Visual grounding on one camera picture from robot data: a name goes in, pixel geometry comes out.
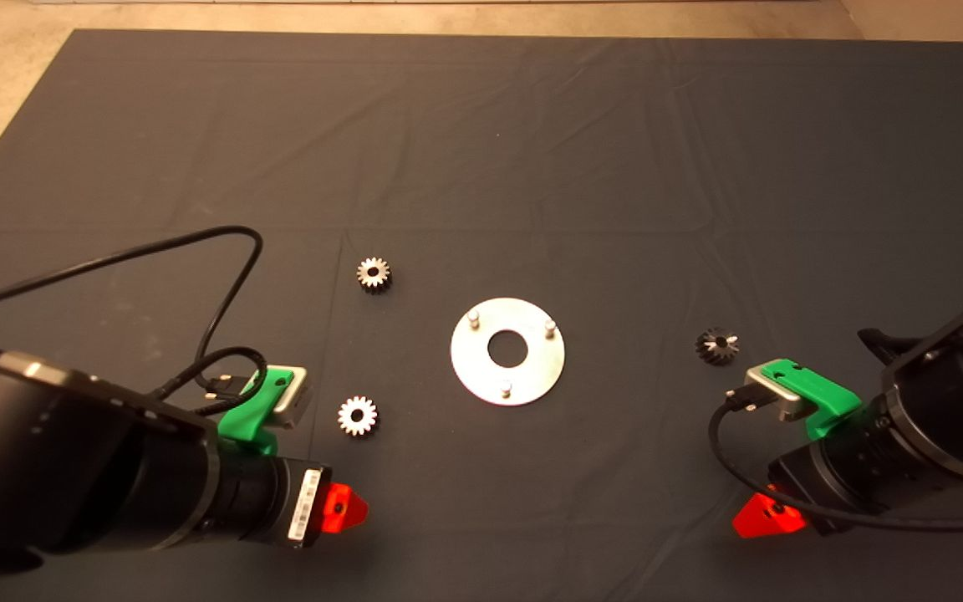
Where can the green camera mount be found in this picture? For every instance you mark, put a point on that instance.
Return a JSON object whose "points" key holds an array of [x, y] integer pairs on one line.
{"points": [[816, 393], [247, 418]]}

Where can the dark grey table cloth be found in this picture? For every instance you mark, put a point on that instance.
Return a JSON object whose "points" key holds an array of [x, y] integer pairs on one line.
{"points": [[532, 167]]}

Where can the green right camera mount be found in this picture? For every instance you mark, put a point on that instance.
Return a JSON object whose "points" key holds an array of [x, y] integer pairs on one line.
{"points": [[816, 393]]}

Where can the steel planetary gear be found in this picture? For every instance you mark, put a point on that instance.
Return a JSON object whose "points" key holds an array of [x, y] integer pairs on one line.
{"points": [[358, 427], [711, 351], [382, 281]]}

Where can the silver left camera box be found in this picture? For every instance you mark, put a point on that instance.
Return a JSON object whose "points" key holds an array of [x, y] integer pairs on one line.
{"points": [[294, 406]]}

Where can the round metal carrier plate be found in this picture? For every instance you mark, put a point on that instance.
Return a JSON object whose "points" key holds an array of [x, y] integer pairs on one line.
{"points": [[532, 380]]}

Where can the green left camera mount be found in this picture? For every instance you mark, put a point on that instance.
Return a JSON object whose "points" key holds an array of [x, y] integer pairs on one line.
{"points": [[247, 418]]}

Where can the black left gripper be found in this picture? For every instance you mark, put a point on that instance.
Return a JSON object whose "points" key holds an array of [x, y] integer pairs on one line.
{"points": [[289, 502]]}

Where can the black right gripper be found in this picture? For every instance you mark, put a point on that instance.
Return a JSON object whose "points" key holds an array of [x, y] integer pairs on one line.
{"points": [[812, 481]]}

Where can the silver right camera box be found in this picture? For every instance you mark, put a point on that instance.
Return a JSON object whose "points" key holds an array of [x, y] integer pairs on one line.
{"points": [[770, 393]]}

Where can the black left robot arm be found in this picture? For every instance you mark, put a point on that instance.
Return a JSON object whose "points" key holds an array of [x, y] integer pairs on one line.
{"points": [[72, 468]]}

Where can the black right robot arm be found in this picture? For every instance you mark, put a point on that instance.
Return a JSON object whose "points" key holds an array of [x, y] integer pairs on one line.
{"points": [[950, 401]]}

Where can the silver camera box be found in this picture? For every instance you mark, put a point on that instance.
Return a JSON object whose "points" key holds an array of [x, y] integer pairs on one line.
{"points": [[770, 393], [294, 406]]}

